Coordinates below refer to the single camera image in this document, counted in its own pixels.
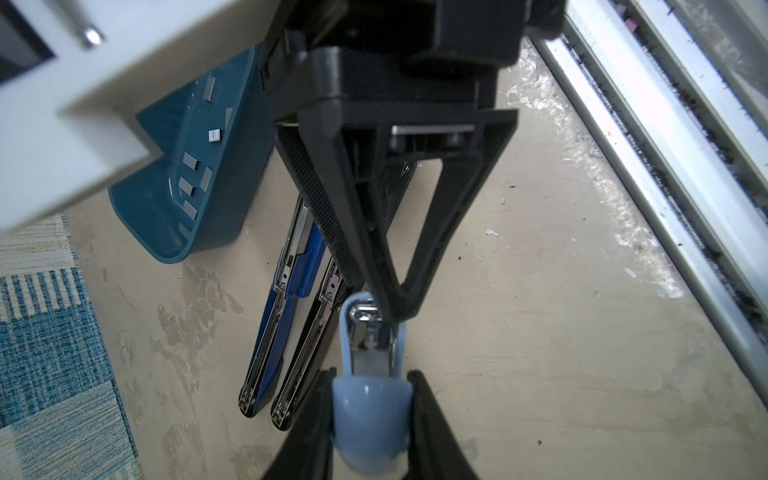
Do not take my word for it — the aluminium mounting rail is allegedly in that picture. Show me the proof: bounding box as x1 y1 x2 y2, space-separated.
535 1 767 397

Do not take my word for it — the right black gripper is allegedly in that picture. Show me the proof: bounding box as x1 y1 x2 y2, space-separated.
259 1 566 323

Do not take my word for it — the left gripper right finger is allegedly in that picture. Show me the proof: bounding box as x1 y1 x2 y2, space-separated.
406 370 478 479

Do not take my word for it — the black stapler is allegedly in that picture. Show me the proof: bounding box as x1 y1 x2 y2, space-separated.
270 226 361 431

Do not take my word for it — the teal plastic tray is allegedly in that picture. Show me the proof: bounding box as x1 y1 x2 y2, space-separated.
109 46 273 264

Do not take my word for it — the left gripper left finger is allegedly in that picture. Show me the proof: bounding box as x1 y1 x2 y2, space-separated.
262 368 336 480

